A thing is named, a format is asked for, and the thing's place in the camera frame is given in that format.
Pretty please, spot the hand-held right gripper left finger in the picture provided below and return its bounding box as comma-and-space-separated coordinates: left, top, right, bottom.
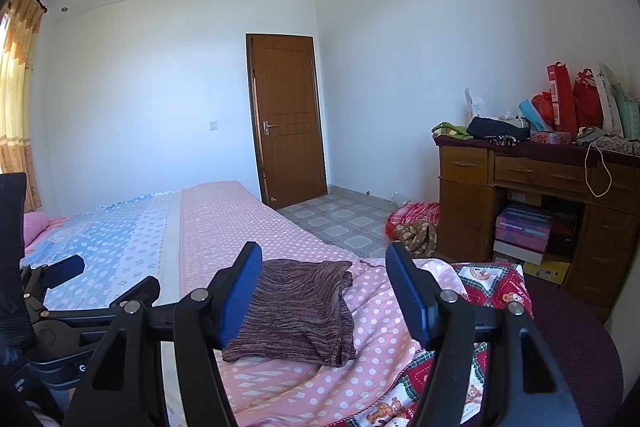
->
62, 241, 263, 427

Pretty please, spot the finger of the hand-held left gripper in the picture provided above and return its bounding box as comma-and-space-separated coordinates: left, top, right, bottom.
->
20, 254, 86, 333
0, 173, 33, 348

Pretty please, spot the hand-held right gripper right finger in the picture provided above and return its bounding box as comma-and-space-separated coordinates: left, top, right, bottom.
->
385, 241, 583, 427

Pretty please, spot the brown knit sweater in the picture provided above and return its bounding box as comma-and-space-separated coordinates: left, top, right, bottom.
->
221, 259, 357, 368

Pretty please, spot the pink folded quilt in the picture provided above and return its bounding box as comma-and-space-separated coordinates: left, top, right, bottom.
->
22, 212, 51, 250

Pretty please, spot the brown printed cloth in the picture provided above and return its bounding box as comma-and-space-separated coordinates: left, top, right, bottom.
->
395, 222, 441, 258

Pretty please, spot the blue polka dot blanket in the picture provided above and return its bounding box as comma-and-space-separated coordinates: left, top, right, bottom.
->
20, 192, 183, 313

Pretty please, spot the red printed quilt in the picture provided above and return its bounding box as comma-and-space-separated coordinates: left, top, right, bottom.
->
340, 257, 533, 427

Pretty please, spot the red cloth bundle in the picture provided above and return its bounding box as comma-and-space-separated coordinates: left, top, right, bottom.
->
385, 202, 441, 238

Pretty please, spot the pink polka dot blanket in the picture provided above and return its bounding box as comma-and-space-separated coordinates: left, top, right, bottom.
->
165, 180, 481, 427

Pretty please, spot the brown wooden desk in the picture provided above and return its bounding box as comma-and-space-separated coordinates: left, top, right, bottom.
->
434, 134, 640, 308

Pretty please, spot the white shoe box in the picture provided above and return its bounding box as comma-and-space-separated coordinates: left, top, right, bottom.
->
492, 241, 548, 265

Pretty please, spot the yellow patterned curtain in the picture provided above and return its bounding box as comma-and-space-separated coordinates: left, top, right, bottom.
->
0, 0, 48, 212

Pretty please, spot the pink shoe box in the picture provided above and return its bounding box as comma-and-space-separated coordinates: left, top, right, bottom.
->
495, 214, 551, 253

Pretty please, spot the yellow shoe box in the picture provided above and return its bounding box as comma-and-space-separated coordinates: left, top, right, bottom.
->
522, 259, 571, 284

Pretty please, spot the dark shoe box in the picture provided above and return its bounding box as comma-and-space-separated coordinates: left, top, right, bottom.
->
502, 204, 576, 228

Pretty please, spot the dark maroon chair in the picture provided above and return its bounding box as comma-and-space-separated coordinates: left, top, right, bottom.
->
520, 277, 626, 427

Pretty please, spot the green cloth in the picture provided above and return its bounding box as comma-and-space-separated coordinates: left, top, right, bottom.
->
432, 122, 473, 140

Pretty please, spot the brown wooden door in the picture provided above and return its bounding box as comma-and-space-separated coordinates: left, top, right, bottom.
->
246, 33, 328, 210

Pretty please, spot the dark blue bag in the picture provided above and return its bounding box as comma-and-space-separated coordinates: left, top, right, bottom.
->
466, 117, 531, 142

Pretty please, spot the pink tissue box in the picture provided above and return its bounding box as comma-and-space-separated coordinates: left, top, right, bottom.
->
529, 130, 571, 145

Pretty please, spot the teal paper roll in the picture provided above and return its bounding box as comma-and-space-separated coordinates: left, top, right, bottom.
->
518, 100, 553, 132

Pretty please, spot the small red bag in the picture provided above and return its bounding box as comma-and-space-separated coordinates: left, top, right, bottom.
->
531, 92, 556, 122

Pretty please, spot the tall red gift bag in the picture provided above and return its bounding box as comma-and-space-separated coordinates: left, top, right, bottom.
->
546, 63, 578, 135

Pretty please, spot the floral cloth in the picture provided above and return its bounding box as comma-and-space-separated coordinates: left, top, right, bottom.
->
575, 127, 640, 156

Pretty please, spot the white printed bag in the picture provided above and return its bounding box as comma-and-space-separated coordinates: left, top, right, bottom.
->
595, 63, 623, 138

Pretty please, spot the light green bag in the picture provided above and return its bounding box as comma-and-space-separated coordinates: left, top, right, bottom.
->
614, 82, 640, 138

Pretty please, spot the white wall charger box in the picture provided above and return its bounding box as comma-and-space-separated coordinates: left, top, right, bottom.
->
464, 88, 486, 118

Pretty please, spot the white cord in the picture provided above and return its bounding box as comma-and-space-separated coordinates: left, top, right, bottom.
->
584, 141, 613, 198

